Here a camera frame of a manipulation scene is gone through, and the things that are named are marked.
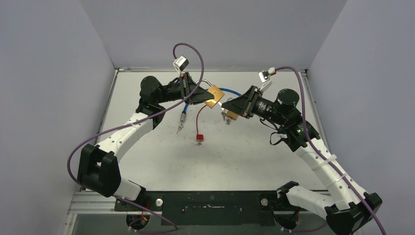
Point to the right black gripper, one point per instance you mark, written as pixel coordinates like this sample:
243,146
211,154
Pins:
249,103

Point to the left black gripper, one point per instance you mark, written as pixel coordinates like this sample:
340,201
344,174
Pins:
198,96

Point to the brass padlock short shackle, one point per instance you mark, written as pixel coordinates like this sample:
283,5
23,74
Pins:
217,93

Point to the blue cable lock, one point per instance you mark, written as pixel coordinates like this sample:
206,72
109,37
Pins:
183,114

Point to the blue lock keys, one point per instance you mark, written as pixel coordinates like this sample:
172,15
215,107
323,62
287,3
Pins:
180,127

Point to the red cable padlock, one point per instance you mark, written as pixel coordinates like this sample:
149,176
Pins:
199,136

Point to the brass padlock long shackle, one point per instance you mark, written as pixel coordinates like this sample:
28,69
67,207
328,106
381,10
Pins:
232,115

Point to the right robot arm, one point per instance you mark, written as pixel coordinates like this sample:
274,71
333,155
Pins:
348,206

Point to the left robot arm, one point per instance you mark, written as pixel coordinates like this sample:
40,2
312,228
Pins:
98,168

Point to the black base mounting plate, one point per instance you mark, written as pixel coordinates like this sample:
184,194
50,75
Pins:
209,208

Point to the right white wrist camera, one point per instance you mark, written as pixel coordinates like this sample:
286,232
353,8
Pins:
265,78

